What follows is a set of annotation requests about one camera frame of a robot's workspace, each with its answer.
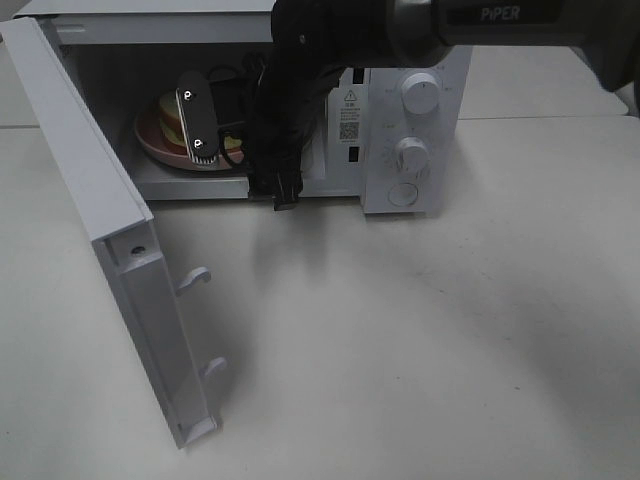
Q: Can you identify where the round door release button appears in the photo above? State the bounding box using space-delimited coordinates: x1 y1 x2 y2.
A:
388 182 419 207

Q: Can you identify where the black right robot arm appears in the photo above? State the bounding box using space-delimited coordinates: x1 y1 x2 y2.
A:
244 0 639 210

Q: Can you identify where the white timer knob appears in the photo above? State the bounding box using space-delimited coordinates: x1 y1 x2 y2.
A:
394 137 430 174

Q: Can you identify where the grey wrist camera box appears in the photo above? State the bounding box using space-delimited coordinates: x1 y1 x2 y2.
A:
176 71 220 169

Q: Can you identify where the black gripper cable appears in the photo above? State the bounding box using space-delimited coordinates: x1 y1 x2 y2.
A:
207 54 266 171

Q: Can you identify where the upper white power knob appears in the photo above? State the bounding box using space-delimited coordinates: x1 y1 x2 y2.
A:
401 72 442 115

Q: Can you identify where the white microwave door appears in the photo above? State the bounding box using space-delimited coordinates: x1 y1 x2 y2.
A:
1 17 225 448

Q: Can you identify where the toast sandwich with lettuce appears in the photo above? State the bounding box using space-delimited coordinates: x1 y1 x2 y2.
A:
156 91 246 157

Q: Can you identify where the white microwave oven body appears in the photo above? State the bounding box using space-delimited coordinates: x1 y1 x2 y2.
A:
14 0 477 217

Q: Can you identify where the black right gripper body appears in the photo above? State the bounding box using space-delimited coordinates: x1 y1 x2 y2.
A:
247 124 313 211

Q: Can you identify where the pink round plate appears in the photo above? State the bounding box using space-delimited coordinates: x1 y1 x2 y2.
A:
134 105 234 172

